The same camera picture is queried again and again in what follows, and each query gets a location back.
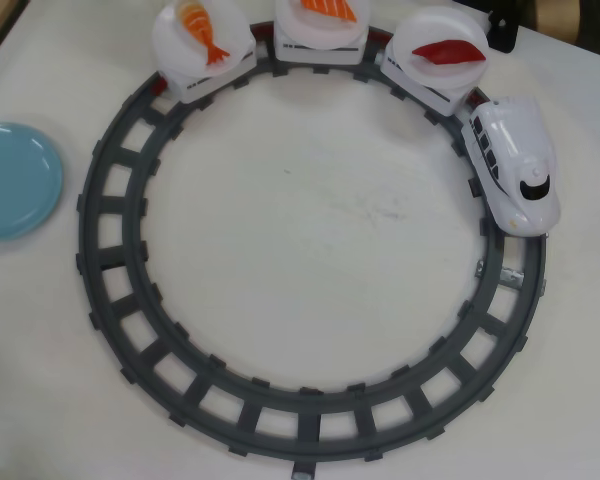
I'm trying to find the red tuna toy sushi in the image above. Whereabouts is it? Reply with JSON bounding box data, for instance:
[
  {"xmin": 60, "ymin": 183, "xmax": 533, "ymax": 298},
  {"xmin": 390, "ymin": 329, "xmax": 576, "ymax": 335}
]
[{"xmin": 410, "ymin": 38, "xmax": 489, "ymax": 69}]

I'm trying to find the white Shinkansen toy locomotive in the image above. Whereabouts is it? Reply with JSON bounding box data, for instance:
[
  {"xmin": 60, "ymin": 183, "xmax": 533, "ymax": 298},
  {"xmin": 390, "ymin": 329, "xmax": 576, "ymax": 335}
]
[{"xmin": 460, "ymin": 94, "xmax": 563, "ymax": 236}]

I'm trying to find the orange salmon toy sushi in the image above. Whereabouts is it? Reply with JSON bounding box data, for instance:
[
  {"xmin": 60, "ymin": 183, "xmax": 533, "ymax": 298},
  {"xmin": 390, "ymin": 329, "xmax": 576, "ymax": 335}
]
[{"xmin": 292, "ymin": 0, "xmax": 359, "ymax": 34}]

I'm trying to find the orange shrimp toy sushi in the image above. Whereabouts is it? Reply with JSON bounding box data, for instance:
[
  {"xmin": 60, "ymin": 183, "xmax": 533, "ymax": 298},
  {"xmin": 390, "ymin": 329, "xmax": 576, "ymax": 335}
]
[{"xmin": 173, "ymin": 0, "xmax": 232, "ymax": 66}]

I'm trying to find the blue round dish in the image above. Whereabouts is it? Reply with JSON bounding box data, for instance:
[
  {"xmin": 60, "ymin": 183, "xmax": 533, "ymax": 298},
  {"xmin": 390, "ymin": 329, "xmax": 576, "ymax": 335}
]
[{"xmin": 0, "ymin": 121, "xmax": 65, "ymax": 243}]

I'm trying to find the white toy train car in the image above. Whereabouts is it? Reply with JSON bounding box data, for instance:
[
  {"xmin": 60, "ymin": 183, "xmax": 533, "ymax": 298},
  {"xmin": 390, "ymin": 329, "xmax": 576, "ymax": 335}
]
[
  {"xmin": 158, "ymin": 29, "xmax": 258, "ymax": 105},
  {"xmin": 379, "ymin": 37, "xmax": 481, "ymax": 118},
  {"xmin": 273, "ymin": 19, "xmax": 368, "ymax": 68}
]

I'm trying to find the grey circular toy train track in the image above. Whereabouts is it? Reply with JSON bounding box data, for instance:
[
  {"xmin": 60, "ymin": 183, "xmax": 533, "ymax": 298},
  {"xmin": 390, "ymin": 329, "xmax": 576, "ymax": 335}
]
[{"xmin": 74, "ymin": 19, "xmax": 549, "ymax": 480}]

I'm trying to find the white round plastic plate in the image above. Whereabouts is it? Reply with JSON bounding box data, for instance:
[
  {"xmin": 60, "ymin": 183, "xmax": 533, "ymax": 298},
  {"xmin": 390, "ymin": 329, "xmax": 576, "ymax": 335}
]
[
  {"xmin": 274, "ymin": 0, "xmax": 374, "ymax": 52},
  {"xmin": 393, "ymin": 8, "xmax": 492, "ymax": 94},
  {"xmin": 151, "ymin": 0, "xmax": 252, "ymax": 77}
]

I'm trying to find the black table clamp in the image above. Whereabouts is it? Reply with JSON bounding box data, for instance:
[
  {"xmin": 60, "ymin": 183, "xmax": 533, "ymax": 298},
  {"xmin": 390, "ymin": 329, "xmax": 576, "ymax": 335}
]
[{"xmin": 484, "ymin": 0, "xmax": 519, "ymax": 54}]

